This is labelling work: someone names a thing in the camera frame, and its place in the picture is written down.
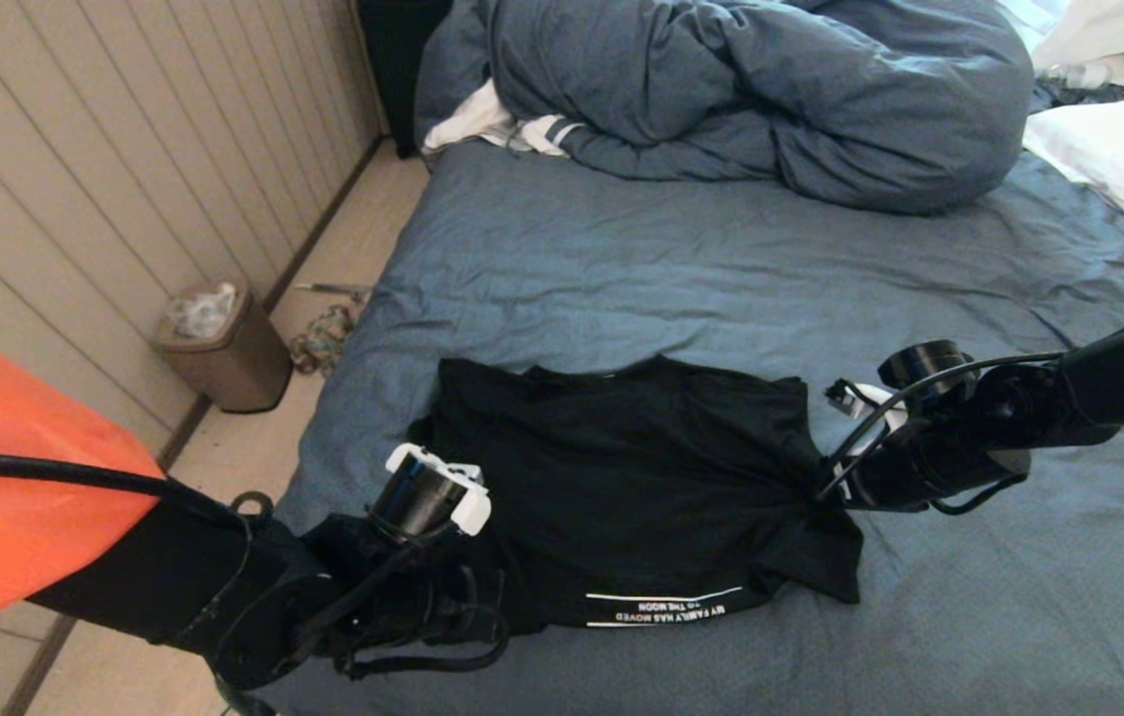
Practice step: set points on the blue bed sheet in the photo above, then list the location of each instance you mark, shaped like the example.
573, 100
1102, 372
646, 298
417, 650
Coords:
970, 249

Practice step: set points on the small clutter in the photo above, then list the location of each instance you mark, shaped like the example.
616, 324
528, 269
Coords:
321, 341

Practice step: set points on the brown trash bin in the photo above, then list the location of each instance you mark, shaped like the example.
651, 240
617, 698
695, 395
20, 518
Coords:
239, 373

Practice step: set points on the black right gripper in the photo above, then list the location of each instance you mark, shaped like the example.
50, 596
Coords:
960, 447

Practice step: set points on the dark patterned cloth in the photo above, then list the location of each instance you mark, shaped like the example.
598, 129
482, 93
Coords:
1084, 93

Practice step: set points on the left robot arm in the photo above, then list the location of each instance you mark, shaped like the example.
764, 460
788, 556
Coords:
15, 537

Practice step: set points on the crumpled blue duvet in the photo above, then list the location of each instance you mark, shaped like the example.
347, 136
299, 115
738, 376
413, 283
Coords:
771, 89

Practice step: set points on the black bedside cabinet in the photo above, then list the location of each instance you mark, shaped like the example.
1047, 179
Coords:
398, 70

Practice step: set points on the thin metal rod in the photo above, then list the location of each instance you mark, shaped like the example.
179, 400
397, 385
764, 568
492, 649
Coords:
333, 289

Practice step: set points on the white plastic bin bag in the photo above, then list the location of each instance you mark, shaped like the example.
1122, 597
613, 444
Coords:
202, 311

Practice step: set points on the white striped garment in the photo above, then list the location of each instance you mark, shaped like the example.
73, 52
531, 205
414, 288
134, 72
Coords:
477, 119

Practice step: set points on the black t-shirt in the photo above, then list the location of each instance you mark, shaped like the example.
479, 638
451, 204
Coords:
642, 497

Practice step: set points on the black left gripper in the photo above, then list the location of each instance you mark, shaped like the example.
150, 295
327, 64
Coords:
403, 597

